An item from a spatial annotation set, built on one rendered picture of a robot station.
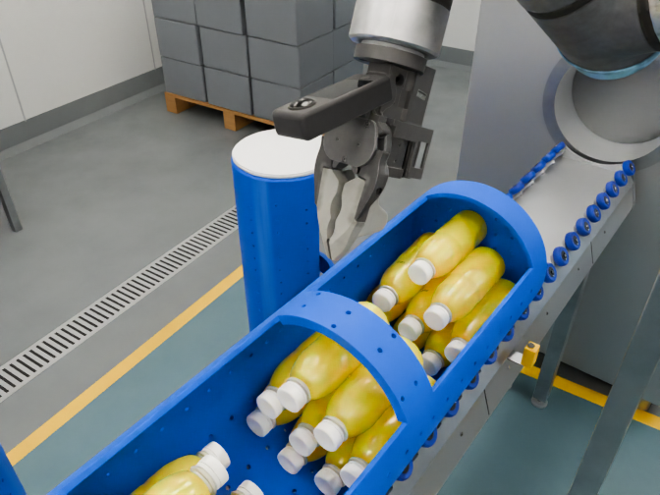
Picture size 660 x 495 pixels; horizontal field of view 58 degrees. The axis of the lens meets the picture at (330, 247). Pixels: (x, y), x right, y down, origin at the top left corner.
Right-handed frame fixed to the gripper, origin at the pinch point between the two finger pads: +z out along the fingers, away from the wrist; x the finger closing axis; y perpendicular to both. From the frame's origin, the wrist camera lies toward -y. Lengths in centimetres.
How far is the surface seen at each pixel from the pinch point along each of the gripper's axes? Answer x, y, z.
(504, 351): 11, 63, 22
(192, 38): 331, 158, -45
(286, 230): 78, 59, 17
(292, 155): 82, 59, -2
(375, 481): -4.3, 12.2, 27.7
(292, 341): 25.9, 21.9, 23.5
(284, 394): 10.1, 7.9, 22.9
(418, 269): 15.7, 36.5, 7.5
